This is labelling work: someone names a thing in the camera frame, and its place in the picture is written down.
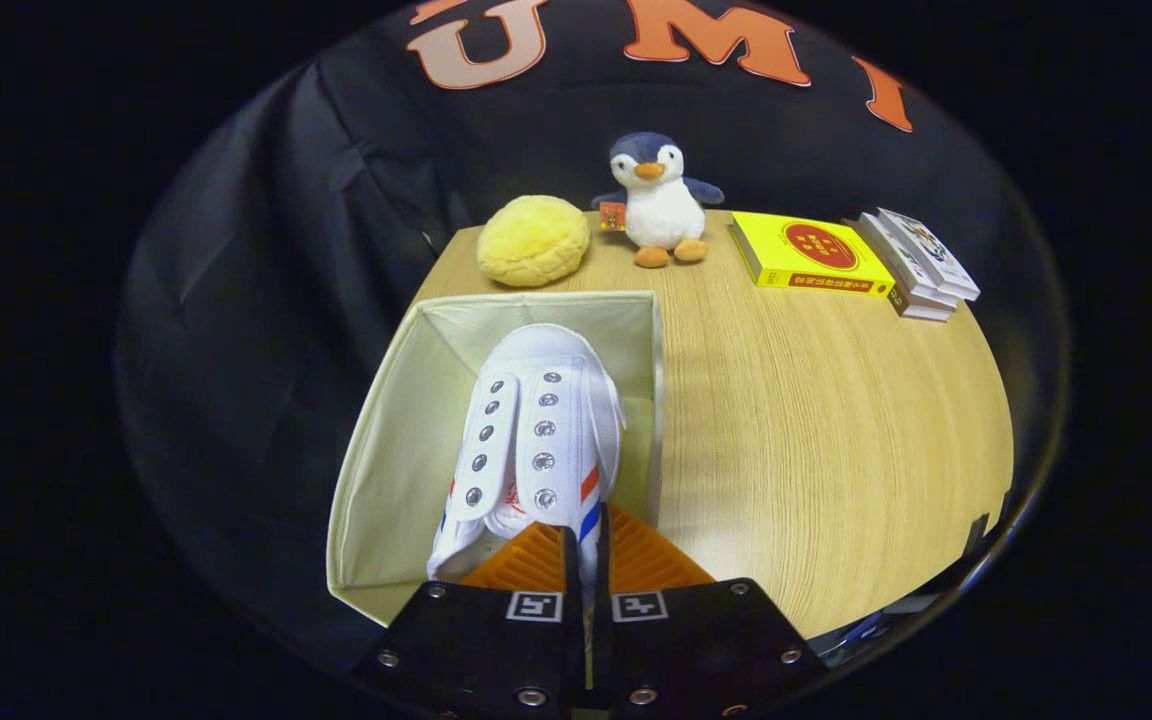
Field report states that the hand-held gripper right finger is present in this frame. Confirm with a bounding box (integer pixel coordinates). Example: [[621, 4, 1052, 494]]
[[593, 503, 829, 720]]

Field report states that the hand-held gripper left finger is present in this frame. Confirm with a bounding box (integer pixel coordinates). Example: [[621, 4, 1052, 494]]
[[349, 520, 592, 720]]

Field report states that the white canvas shoe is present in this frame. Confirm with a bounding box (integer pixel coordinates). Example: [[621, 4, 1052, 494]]
[[425, 322, 629, 591]]

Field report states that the beige fabric storage box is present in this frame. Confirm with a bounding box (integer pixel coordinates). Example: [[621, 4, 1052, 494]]
[[325, 290, 665, 629]]

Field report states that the yellow bun plush toy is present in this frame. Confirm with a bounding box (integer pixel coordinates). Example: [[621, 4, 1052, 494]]
[[476, 194, 592, 289]]

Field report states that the penguin plush toy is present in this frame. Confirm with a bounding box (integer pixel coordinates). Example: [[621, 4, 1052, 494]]
[[591, 131, 726, 270]]

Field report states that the yellow book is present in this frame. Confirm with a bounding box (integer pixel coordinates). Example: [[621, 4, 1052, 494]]
[[729, 210, 898, 298]]

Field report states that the white illustrated book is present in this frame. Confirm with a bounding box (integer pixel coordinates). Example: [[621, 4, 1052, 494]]
[[877, 207, 982, 303]]

